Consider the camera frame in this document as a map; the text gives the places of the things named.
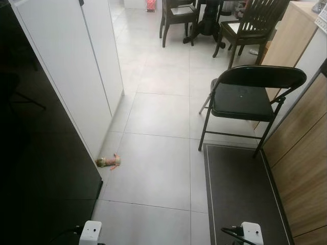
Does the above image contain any dark pedestal dining table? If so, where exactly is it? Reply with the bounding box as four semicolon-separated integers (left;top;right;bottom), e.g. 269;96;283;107
183;0;226;44

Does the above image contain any wooden kitchen cabinet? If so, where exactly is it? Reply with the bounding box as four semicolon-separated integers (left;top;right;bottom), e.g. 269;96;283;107
261;71;327;245

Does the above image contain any light wood counter unit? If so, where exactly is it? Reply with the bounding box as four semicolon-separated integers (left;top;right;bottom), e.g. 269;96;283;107
260;2;320;103

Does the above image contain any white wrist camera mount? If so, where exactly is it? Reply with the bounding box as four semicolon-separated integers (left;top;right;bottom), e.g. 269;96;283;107
79;220;103;245
240;222;265;245

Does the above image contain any grey floor mat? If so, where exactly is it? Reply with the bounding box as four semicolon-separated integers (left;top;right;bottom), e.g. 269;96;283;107
203;143;295;245

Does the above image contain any small doll toy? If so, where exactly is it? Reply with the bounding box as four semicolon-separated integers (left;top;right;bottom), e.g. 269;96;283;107
96;154;122;170

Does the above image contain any black folding chair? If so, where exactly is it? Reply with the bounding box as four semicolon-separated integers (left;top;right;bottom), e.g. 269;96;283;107
198;65;308;158

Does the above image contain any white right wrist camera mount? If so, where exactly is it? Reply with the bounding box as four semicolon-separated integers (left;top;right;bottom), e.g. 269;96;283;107
240;222;265;245

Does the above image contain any white wall calendar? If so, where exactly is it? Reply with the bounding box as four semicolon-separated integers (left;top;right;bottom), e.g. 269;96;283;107
313;0;327;32

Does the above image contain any black fridge white inside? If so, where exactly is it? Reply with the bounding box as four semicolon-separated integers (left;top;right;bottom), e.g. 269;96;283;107
0;5;103;245

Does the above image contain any tall white cabinet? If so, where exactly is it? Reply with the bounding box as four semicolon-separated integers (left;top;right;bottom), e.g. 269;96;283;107
10;0;125;160

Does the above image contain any dark wooden slat-back chair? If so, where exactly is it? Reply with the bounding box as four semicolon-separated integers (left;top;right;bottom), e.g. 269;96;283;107
159;0;200;48
213;0;291;68

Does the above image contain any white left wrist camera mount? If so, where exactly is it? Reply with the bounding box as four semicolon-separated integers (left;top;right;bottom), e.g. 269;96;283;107
79;220;103;245

